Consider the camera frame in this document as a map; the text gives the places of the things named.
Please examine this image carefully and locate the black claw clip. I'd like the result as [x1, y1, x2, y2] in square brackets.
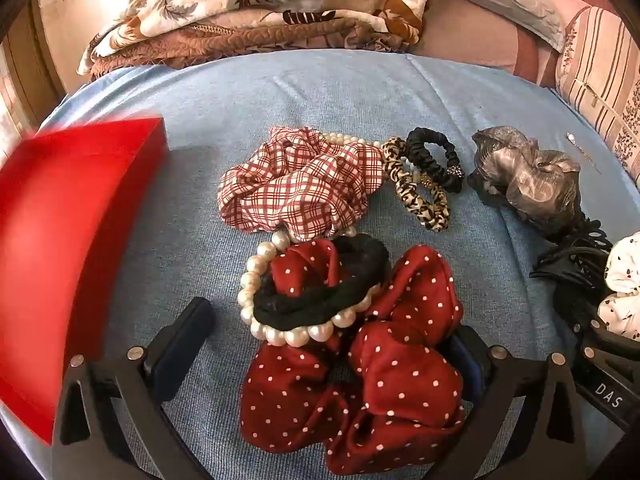
[529, 217, 615, 331]

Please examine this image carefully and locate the black satin scrunchie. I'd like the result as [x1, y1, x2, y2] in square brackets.
[405, 127, 466, 195]

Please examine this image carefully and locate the silver hair pin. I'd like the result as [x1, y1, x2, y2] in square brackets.
[565, 132, 603, 175]

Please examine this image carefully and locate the leopard print scrunchie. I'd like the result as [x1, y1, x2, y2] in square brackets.
[380, 136, 452, 233]

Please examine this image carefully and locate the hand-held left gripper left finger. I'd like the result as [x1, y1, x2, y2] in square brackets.
[51, 296, 216, 480]

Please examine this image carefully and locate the red polka-dot scrunchie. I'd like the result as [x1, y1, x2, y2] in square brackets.
[239, 240, 467, 476]

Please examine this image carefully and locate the large pearl bracelet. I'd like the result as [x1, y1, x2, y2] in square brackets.
[238, 225, 373, 348]

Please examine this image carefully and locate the red plaid scrunchie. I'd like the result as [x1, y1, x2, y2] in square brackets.
[217, 126, 386, 241]

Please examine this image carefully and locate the red box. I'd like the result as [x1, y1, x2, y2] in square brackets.
[0, 116, 168, 446]

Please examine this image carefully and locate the brown quilted blanket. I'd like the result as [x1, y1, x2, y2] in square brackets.
[87, 7, 416, 78]

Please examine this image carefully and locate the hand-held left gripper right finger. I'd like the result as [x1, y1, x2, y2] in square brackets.
[440, 325, 587, 480]

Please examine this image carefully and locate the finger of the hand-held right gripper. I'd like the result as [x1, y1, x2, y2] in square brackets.
[587, 312, 640, 361]

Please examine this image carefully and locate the striped floral pillow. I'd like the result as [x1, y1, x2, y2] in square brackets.
[555, 5, 640, 186]

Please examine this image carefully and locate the pink bedsheet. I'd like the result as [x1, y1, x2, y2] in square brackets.
[407, 0, 616, 88]

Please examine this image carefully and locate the white dotted scrunchie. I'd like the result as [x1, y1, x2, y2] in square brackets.
[597, 231, 640, 341]

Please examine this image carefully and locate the small pearl bracelet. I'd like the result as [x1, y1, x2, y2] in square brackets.
[320, 131, 436, 186]

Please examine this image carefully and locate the black hair tie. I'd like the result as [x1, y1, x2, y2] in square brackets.
[252, 235, 391, 332]

